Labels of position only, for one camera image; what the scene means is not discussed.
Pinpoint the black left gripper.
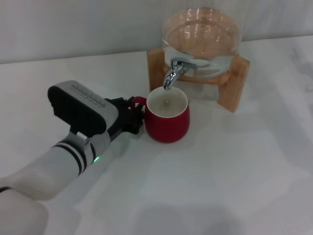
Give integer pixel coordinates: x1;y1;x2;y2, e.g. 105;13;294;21
105;96;145;143

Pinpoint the red ceramic cup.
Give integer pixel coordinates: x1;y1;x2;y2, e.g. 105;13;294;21
129;87;191;144

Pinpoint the chrome dispenser faucet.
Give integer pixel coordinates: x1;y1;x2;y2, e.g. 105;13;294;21
163;56;197;91

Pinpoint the glass drink dispenser jar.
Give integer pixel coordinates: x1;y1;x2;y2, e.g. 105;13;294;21
161;0;243;80

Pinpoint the wooden dispenser stand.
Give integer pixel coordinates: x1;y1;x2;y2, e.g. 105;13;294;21
147;47;251;113

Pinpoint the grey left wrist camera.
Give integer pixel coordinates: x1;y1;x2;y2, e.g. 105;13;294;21
47;79;118;136

